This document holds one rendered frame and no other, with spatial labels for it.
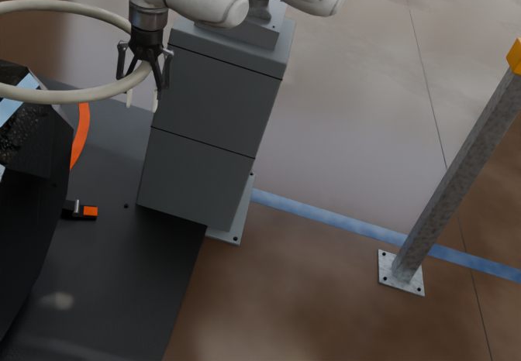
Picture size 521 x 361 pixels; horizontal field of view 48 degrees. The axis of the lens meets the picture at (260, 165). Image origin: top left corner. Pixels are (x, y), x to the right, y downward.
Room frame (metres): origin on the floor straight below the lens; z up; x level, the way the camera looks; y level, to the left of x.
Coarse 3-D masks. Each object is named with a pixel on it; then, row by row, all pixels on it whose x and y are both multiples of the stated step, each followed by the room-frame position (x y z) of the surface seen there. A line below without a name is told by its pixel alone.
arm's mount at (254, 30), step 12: (276, 0) 2.07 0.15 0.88; (276, 12) 1.97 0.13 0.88; (240, 24) 1.81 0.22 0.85; (252, 24) 1.82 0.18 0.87; (264, 24) 1.84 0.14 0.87; (276, 24) 1.88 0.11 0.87; (240, 36) 1.82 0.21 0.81; (252, 36) 1.82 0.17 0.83; (264, 36) 1.82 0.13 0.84; (276, 36) 1.82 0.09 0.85
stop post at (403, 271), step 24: (504, 96) 1.85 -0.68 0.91; (480, 120) 1.90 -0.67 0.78; (504, 120) 1.85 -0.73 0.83; (480, 144) 1.85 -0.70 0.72; (456, 168) 1.86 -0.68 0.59; (480, 168) 1.85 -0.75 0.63; (456, 192) 1.85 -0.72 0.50; (432, 216) 1.85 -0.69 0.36; (408, 240) 1.90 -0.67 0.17; (432, 240) 1.85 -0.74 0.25; (384, 264) 1.90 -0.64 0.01; (408, 264) 1.85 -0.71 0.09; (408, 288) 1.80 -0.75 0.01
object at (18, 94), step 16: (16, 0) 1.36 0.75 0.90; (32, 0) 1.39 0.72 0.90; (48, 0) 1.41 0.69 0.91; (96, 16) 1.43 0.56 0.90; (112, 16) 1.43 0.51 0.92; (128, 32) 1.39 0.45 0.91; (144, 64) 1.22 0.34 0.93; (128, 80) 1.14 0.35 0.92; (0, 96) 0.97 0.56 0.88; (16, 96) 0.97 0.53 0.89; (32, 96) 0.98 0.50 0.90; (48, 96) 1.00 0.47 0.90; (64, 96) 1.01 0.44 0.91; (80, 96) 1.03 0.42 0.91; (96, 96) 1.05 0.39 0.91; (112, 96) 1.09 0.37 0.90
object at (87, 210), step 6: (66, 204) 1.56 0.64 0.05; (72, 204) 1.58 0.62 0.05; (78, 204) 1.59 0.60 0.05; (66, 210) 1.54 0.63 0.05; (72, 210) 1.55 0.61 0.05; (78, 210) 1.56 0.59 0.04; (84, 210) 1.59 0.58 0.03; (90, 210) 1.60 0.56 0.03; (96, 210) 1.61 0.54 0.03; (66, 216) 1.53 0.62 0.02; (72, 216) 1.54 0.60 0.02; (78, 216) 1.55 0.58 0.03; (84, 216) 1.56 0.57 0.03; (90, 216) 1.57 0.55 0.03
